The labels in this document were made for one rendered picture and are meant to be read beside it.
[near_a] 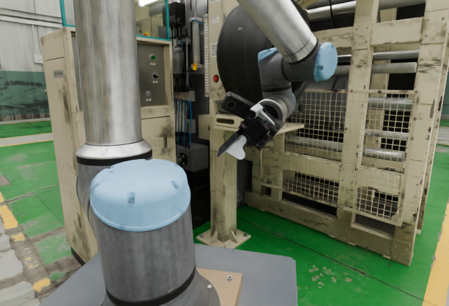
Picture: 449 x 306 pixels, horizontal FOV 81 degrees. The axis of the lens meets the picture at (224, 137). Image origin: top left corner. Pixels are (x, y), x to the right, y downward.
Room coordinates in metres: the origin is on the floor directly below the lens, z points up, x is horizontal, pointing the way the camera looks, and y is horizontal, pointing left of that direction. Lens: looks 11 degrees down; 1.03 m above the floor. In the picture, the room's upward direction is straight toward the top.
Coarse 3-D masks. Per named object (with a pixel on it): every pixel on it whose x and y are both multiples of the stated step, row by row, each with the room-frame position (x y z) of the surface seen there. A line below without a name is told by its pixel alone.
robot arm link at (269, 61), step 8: (272, 48) 0.78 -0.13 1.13; (264, 56) 0.79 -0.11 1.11; (272, 56) 0.78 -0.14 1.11; (280, 56) 0.75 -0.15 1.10; (264, 64) 0.79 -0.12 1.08; (272, 64) 0.77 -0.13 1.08; (280, 64) 0.74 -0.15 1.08; (264, 72) 0.80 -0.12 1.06; (272, 72) 0.77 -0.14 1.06; (280, 72) 0.75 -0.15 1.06; (264, 80) 0.80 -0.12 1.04; (272, 80) 0.79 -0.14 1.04; (280, 80) 0.78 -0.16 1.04; (264, 88) 0.81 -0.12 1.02; (272, 88) 0.79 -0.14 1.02; (280, 88) 0.79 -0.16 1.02; (288, 88) 0.80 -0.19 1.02
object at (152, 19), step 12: (60, 0) 1.20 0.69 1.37; (144, 0) 1.50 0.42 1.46; (156, 0) 1.55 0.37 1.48; (72, 12) 1.23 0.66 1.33; (144, 12) 1.50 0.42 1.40; (156, 12) 1.55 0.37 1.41; (72, 24) 1.23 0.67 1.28; (144, 24) 1.49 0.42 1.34; (156, 24) 1.55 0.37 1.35; (168, 24) 1.60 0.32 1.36; (144, 36) 1.48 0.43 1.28; (156, 36) 1.55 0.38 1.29; (168, 36) 1.60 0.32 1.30
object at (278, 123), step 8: (264, 104) 0.72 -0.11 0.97; (264, 112) 0.67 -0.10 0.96; (272, 112) 0.72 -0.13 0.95; (248, 120) 0.64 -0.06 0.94; (256, 120) 0.63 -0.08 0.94; (264, 120) 0.65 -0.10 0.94; (272, 120) 0.65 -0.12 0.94; (280, 120) 0.71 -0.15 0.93; (248, 128) 0.64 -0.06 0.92; (256, 128) 0.64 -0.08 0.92; (264, 128) 0.62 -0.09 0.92; (272, 128) 0.61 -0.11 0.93; (280, 128) 0.63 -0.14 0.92; (248, 136) 0.64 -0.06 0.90; (256, 136) 0.64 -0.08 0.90; (264, 136) 0.63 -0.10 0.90; (272, 136) 0.67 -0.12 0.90; (256, 144) 0.64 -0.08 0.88; (264, 144) 0.63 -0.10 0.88
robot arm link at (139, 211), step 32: (160, 160) 0.46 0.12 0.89; (96, 192) 0.35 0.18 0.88; (128, 192) 0.34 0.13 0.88; (160, 192) 0.35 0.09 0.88; (96, 224) 0.35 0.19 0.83; (128, 224) 0.33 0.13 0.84; (160, 224) 0.34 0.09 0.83; (128, 256) 0.33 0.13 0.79; (160, 256) 0.34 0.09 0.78; (192, 256) 0.39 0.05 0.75; (128, 288) 0.33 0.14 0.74; (160, 288) 0.34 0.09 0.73
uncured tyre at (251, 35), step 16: (240, 16) 1.27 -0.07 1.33; (304, 16) 1.42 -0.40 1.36; (224, 32) 1.29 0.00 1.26; (240, 32) 1.22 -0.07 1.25; (256, 32) 1.17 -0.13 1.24; (224, 48) 1.27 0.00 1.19; (240, 48) 1.21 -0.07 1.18; (256, 48) 1.17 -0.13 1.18; (224, 64) 1.27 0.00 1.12; (240, 64) 1.21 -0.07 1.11; (256, 64) 1.17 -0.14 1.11; (224, 80) 1.30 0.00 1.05; (240, 80) 1.24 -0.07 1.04; (256, 80) 1.19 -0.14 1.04; (256, 96) 1.24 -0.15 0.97
